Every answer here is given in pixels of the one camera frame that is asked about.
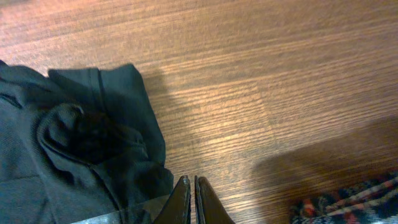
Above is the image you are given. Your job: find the red plaid shirt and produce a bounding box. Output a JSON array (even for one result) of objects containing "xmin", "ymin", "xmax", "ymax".
[{"xmin": 290, "ymin": 171, "xmax": 397, "ymax": 224}]

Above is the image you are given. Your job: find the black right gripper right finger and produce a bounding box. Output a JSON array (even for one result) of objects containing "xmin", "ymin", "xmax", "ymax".
[{"xmin": 195, "ymin": 176, "xmax": 235, "ymax": 224}]

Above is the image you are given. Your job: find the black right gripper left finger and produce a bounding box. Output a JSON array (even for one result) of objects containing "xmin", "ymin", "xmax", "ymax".
[{"xmin": 153, "ymin": 175, "xmax": 191, "ymax": 224}]

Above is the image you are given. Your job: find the black garment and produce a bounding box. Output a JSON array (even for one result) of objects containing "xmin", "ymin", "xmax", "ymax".
[{"xmin": 1, "ymin": 63, "xmax": 174, "ymax": 223}]

